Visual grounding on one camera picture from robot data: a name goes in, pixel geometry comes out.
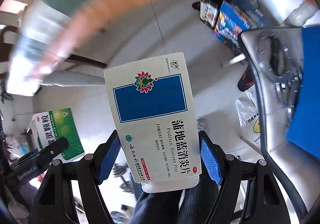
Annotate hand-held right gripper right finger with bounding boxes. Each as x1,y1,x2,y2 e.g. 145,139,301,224
197,130,290,224

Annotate dark wooden bar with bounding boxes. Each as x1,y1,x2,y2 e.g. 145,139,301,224
67,54,107,69

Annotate clear plastic bag yellow print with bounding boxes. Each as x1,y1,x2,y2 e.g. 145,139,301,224
236,89,263,149

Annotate white tube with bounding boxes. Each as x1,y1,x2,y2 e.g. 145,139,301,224
221,54,247,68

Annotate red and black slipper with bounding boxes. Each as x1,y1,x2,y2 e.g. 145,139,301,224
237,67,258,93

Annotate white and blue medicine box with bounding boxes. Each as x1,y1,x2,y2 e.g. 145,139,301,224
103,51,200,193

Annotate blue panel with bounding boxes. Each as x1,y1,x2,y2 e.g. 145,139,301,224
286,26,320,162

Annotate black hose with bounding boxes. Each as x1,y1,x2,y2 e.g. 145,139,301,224
240,36,310,219

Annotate green medicine box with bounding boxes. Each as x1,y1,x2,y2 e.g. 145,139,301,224
31,107,86,162

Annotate blue carton box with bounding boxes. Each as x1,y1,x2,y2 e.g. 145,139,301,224
214,0,272,52

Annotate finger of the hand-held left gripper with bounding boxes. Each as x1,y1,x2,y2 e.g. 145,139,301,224
36,137,70,164

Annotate grey metal appliance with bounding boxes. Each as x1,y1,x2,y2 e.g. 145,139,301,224
240,27,320,189

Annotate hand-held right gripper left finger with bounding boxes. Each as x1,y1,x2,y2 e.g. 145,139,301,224
31,129,122,224

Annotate person's dark trousers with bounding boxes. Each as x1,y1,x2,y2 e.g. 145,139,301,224
134,184,220,224

